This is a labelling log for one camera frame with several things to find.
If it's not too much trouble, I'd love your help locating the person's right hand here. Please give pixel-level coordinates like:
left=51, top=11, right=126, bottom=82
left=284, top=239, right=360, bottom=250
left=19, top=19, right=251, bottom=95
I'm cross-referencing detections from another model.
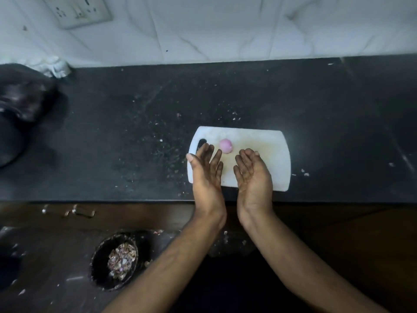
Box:
left=233, top=148, right=274, bottom=226

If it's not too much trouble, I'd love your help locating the person's left hand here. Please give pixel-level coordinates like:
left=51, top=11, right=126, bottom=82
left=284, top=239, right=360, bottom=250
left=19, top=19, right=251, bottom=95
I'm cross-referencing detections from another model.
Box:
left=186, top=143, right=227, bottom=223

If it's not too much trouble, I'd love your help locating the person's right forearm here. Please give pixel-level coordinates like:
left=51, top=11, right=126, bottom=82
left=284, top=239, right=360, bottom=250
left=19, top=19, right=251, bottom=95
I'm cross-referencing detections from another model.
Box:
left=239, top=210, right=390, bottom=313

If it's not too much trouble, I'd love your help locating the person's left forearm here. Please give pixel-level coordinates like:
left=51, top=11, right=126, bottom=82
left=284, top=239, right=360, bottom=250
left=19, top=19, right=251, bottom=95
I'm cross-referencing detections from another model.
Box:
left=103, top=210, right=227, bottom=313

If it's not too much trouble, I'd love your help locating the white plastic cutting board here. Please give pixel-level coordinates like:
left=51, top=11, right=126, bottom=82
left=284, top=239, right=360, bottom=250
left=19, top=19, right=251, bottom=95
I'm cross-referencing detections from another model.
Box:
left=187, top=126, right=291, bottom=192

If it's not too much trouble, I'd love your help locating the pile of onion peels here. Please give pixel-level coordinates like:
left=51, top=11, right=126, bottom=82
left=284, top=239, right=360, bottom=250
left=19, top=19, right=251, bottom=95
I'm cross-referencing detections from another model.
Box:
left=107, top=242, right=137, bottom=280

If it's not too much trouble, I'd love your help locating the black round waste bin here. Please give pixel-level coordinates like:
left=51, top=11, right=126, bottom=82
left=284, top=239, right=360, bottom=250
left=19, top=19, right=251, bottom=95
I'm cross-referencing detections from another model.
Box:
left=89, top=232, right=154, bottom=291

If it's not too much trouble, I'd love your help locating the white crumpled cloth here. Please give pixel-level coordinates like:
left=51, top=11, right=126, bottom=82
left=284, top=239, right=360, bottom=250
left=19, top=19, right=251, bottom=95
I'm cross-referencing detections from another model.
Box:
left=29, top=55, right=72, bottom=79

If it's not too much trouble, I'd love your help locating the black plastic bag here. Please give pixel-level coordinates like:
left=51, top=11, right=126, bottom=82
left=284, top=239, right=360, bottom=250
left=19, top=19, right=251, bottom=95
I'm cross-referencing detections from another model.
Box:
left=0, top=63, right=61, bottom=168

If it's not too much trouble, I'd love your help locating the metal cabinet handle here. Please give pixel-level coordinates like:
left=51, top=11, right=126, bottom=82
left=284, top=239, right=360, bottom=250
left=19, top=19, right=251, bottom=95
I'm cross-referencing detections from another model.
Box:
left=41, top=204, right=96, bottom=219

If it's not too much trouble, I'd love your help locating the white wall socket plate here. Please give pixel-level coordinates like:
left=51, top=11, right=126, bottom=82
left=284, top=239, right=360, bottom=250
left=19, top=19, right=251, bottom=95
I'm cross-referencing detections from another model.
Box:
left=41, top=0, right=114, bottom=30

